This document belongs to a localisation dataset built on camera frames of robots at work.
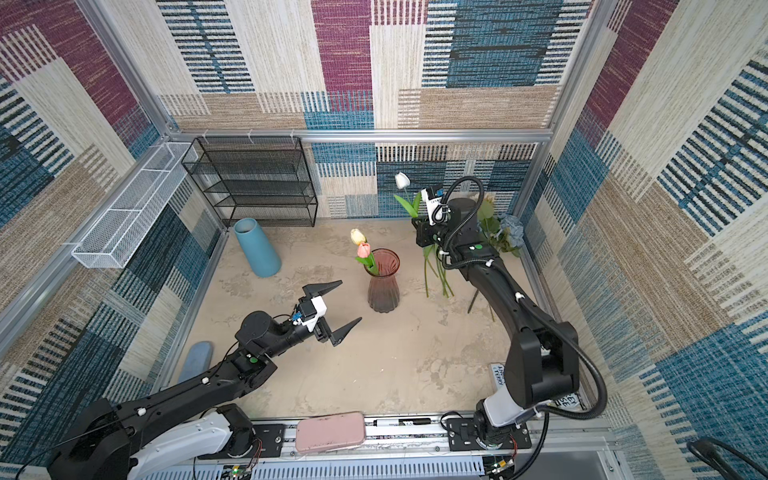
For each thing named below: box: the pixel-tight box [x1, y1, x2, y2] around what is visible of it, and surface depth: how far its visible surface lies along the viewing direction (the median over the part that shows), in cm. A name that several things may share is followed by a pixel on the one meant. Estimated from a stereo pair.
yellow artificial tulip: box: [350, 228, 366, 246], surface depth 77 cm
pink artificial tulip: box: [355, 242, 380, 276], surface depth 75 cm
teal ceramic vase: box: [233, 218, 281, 278], surface depth 96 cm
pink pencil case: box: [295, 411, 366, 452], surface depth 75 cm
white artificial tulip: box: [394, 172, 421, 219], surface depth 83 cm
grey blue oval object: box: [178, 341, 214, 383], surface depth 86 cm
